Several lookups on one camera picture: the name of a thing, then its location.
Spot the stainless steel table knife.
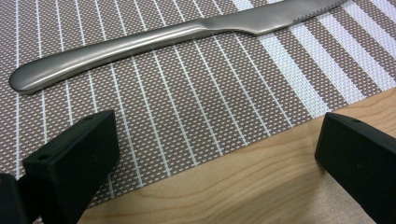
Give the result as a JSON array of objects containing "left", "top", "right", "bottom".
[{"left": 8, "top": 0, "right": 348, "bottom": 95}]

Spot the brown white striped woven placemat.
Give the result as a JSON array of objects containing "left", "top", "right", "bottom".
[{"left": 0, "top": 0, "right": 396, "bottom": 224}]

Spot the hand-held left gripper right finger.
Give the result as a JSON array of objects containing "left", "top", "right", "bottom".
[{"left": 314, "top": 112, "right": 396, "bottom": 224}]

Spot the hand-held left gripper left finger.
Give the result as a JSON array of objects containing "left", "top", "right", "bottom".
[{"left": 16, "top": 109, "right": 121, "bottom": 224}]

